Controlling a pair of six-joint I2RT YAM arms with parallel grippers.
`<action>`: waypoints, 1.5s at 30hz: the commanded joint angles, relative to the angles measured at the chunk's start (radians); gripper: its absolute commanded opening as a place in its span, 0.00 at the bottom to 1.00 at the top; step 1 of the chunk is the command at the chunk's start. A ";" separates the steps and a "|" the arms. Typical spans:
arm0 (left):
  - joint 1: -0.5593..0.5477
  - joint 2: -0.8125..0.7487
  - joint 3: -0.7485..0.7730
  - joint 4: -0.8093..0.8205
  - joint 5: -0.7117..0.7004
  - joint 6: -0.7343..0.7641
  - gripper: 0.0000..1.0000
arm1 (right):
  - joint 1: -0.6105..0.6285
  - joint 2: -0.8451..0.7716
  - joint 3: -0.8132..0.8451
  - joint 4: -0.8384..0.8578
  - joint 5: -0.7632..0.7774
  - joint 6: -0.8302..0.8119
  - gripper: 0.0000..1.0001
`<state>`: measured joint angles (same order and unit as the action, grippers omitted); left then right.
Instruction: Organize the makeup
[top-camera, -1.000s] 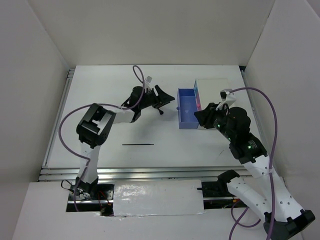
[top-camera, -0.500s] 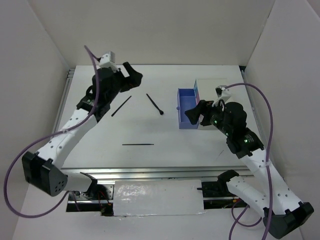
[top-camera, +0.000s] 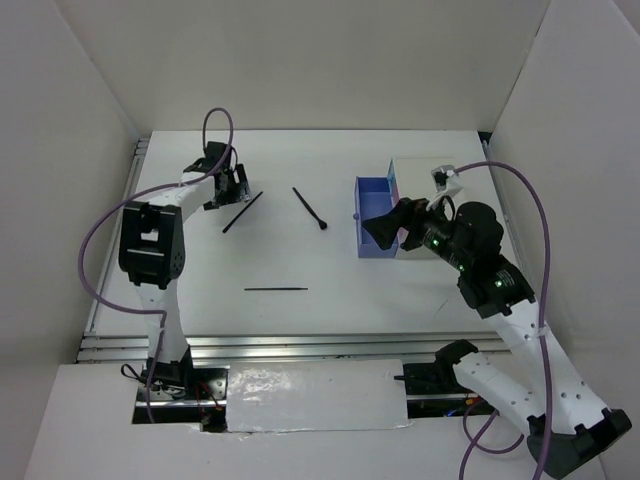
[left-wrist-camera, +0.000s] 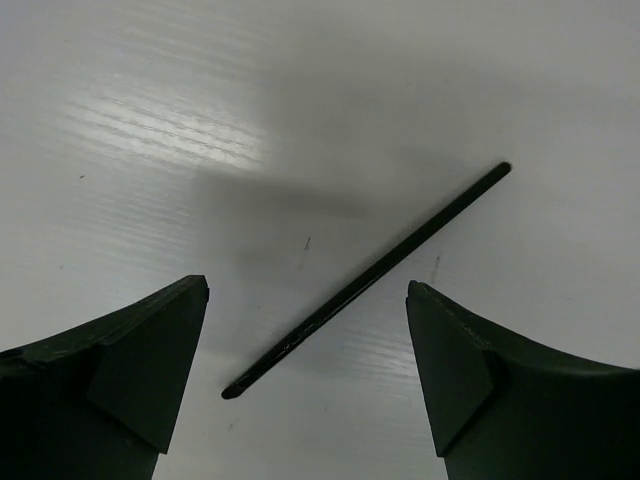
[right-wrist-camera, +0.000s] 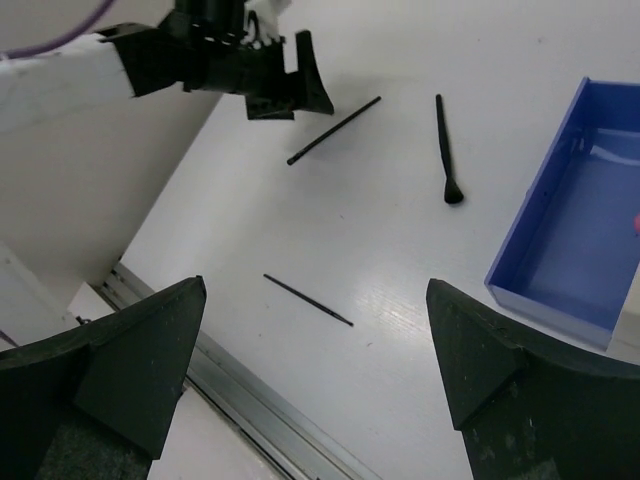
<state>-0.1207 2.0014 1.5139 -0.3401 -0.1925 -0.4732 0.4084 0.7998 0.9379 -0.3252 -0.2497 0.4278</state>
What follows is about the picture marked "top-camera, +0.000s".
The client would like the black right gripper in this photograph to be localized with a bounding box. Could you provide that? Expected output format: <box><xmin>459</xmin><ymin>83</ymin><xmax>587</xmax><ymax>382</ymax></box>
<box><xmin>361</xmin><ymin>190</ymin><xmax>472</xmax><ymax>270</ymax></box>

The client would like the thin black eyeliner brush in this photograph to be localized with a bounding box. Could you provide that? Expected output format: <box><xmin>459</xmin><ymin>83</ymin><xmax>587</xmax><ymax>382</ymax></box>
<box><xmin>222</xmin><ymin>191</ymin><xmax>264</xmax><ymax>234</ymax></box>

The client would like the pink drawer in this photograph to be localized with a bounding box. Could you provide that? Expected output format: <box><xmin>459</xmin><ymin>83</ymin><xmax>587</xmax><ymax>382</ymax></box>
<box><xmin>390</xmin><ymin>179</ymin><xmax>401</xmax><ymax>205</ymax></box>

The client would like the purple drawer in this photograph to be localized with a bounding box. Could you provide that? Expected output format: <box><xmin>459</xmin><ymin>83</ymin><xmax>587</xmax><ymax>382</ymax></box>
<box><xmin>353</xmin><ymin>177</ymin><xmax>398</xmax><ymax>259</ymax></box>

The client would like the blue drawer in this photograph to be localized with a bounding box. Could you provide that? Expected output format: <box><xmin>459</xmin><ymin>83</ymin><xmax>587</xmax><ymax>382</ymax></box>
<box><xmin>387</xmin><ymin>159</ymin><xmax>396</xmax><ymax>190</ymax></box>

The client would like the black angled makeup brush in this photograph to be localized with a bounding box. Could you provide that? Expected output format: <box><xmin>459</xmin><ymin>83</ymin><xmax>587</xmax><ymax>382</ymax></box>
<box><xmin>292</xmin><ymin>187</ymin><xmax>328</xmax><ymax>231</ymax></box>

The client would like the thin black liner pencil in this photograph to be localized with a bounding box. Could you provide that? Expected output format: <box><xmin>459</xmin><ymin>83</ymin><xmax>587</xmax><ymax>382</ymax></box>
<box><xmin>243</xmin><ymin>286</ymin><xmax>308</xmax><ymax>292</ymax></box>

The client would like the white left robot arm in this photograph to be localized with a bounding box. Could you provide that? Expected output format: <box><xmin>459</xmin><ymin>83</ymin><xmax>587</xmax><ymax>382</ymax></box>
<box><xmin>118</xmin><ymin>141</ymin><xmax>251</xmax><ymax>399</ymax></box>

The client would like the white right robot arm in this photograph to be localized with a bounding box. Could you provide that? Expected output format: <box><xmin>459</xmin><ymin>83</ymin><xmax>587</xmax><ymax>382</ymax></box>
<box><xmin>362</xmin><ymin>198</ymin><xmax>632</xmax><ymax>479</ymax></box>

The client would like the white drawer organizer box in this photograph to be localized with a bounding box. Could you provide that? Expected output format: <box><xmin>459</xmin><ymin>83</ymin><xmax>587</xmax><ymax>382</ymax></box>
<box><xmin>393</xmin><ymin>157</ymin><xmax>466</xmax><ymax>261</ymax></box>

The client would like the white foil-taped cover panel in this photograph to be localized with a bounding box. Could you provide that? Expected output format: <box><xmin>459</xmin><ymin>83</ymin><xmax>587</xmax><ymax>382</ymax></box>
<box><xmin>226</xmin><ymin>359</ymin><xmax>410</xmax><ymax>433</ymax></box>

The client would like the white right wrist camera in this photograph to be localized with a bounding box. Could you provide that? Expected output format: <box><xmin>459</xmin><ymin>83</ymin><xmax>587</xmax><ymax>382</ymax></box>
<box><xmin>427</xmin><ymin>165</ymin><xmax>462</xmax><ymax>212</ymax></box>

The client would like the aluminium frame rail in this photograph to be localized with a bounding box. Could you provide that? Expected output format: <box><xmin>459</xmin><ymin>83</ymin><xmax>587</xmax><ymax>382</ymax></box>
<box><xmin>76</xmin><ymin>332</ymin><xmax>505</xmax><ymax>364</ymax></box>

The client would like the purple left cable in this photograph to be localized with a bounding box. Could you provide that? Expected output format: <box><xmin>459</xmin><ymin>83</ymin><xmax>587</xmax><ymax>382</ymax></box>
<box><xmin>78</xmin><ymin>107</ymin><xmax>235</xmax><ymax>425</ymax></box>

